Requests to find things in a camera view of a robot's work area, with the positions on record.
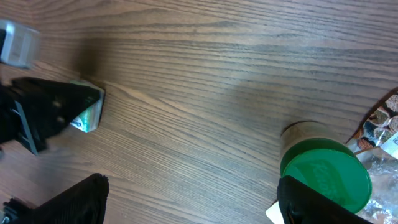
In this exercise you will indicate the beige snack pouch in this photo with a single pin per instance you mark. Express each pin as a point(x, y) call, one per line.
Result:
point(375, 144)

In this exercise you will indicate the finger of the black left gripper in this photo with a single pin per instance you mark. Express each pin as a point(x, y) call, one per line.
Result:
point(50, 106)

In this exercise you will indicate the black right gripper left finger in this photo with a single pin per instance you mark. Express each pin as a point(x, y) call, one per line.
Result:
point(85, 202)

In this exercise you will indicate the teal tissue pack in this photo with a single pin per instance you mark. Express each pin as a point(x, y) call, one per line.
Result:
point(89, 119)

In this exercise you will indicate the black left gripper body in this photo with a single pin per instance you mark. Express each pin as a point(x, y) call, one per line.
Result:
point(14, 122)

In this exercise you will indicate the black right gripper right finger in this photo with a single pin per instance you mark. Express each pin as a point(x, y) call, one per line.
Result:
point(299, 204)

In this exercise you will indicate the green lid jar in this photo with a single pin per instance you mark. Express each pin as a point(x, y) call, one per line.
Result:
point(313, 154)

